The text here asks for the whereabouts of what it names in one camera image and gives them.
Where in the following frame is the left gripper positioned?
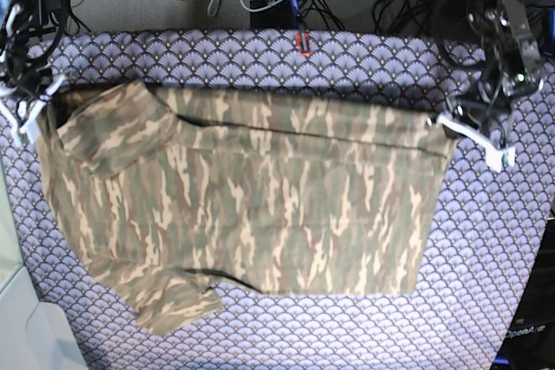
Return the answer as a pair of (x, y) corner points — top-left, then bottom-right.
(433, 83), (542, 171)

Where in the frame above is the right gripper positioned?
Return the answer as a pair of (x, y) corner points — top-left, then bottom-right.
(1, 75), (68, 147)

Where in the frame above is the camouflage T-shirt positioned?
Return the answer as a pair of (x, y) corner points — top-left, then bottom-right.
(36, 81), (456, 334)

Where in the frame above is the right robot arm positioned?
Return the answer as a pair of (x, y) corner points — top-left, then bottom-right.
(1, 0), (70, 147)

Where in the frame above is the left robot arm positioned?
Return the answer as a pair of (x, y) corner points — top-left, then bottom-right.
(431, 0), (545, 172)

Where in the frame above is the red black clamp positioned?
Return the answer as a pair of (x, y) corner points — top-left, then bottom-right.
(296, 31), (311, 56)

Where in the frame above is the black power adapter box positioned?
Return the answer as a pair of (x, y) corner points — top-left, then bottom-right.
(250, 0), (293, 29)

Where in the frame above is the black OpenArm box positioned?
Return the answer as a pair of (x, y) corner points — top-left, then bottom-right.
(491, 218), (554, 369)

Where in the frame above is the white plastic bin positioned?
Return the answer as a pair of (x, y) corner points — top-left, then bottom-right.
(1, 179), (88, 369)

